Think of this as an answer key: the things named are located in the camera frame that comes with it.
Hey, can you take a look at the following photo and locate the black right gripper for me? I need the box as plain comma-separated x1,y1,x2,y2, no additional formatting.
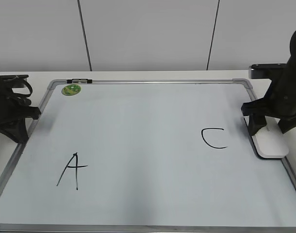
241,31,296,135

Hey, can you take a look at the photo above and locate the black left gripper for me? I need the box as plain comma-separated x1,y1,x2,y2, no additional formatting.
0,77,41,143

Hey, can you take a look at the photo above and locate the white rectangular board eraser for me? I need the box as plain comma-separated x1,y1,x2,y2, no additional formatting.
250,116,289,159

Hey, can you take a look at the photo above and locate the round green magnet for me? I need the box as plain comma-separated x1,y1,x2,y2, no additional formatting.
62,84,81,96

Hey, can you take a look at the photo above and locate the black and silver hanger clip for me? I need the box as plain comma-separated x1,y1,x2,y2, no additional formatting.
66,79,93,84

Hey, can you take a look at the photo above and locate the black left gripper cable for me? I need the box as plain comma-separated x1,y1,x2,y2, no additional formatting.
11,79,33,107

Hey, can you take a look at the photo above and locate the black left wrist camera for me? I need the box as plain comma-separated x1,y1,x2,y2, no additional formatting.
0,75,29,88

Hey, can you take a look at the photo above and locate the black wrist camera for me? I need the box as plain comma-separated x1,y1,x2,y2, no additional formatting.
0,75,29,88
249,63,286,80

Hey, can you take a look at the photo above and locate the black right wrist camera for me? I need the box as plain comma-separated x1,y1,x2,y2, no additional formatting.
249,63,286,80

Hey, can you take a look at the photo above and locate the white board with grey frame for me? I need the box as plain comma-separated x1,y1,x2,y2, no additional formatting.
0,79,296,233

